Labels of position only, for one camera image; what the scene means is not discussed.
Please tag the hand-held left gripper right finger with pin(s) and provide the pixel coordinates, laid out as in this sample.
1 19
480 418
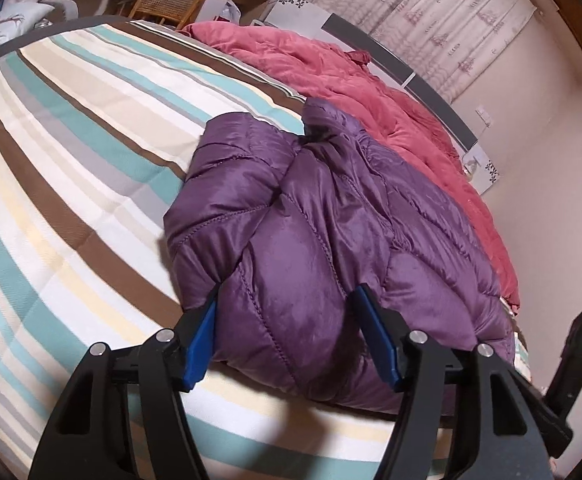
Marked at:
378 340

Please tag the white grey bed headboard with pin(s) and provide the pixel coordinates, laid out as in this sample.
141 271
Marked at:
353 29

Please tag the white wall switch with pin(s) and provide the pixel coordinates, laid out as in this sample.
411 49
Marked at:
484 115

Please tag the purple down jacket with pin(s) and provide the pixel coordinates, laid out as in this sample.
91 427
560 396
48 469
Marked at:
321 240

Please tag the clear plastic bag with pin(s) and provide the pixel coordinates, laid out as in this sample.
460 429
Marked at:
231 11

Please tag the wooden white cabinet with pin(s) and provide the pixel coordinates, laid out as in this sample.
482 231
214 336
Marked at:
251 0

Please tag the white patterned window curtain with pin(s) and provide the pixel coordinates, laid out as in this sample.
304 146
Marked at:
446 25

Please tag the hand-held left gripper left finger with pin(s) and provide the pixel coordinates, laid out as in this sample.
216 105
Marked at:
201 350

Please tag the white deer print pillow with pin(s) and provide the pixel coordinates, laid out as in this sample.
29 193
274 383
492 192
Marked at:
6 25

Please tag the striped bed sheet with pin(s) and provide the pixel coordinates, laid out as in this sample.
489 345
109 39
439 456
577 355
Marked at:
71 185

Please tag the red quilt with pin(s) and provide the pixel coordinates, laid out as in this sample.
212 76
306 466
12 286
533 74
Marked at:
371 90

